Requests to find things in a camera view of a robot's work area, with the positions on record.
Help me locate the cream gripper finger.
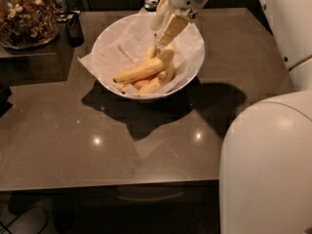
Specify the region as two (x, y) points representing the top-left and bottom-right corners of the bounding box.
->
(150, 0), (175, 31)
(157, 13), (189, 46)

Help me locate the yellow banana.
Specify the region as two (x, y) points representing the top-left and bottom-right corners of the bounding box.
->
(113, 45), (175, 83)
(142, 44), (160, 62)
(136, 62), (176, 97)

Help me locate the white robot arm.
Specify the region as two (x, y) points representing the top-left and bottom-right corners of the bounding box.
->
(219, 0), (312, 234)

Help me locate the white bowl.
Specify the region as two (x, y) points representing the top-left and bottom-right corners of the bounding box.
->
(90, 12), (206, 102)

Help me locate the green soda can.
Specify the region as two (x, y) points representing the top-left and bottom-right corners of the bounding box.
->
(143, 0), (159, 12)

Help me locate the white paper liner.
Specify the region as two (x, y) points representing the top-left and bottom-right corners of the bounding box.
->
(77, 8), (205, 98)

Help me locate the dark raised counter box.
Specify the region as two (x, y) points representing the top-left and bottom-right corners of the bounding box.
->
(0, 23), (74, 86)

